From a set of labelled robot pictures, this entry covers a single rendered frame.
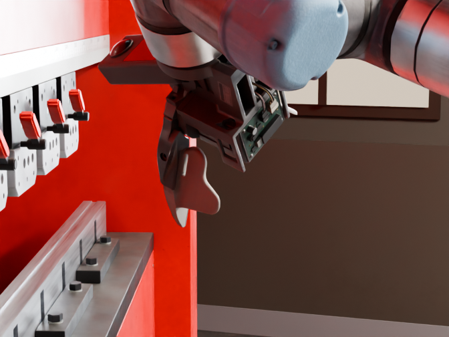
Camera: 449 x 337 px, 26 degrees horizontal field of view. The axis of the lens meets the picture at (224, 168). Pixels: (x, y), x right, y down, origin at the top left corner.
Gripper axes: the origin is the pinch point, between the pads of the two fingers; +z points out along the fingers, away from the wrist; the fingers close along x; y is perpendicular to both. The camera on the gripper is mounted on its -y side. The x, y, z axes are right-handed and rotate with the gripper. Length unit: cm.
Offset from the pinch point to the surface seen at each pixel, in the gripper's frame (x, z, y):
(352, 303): 111, 310, -92
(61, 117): 17, 50, -63
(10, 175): 0, 40, -53
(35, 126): 7, 35, -52
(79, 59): 40, 72, -89
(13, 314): -15, 60, -49
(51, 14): 32, 46, -78
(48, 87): 21, 51, -71
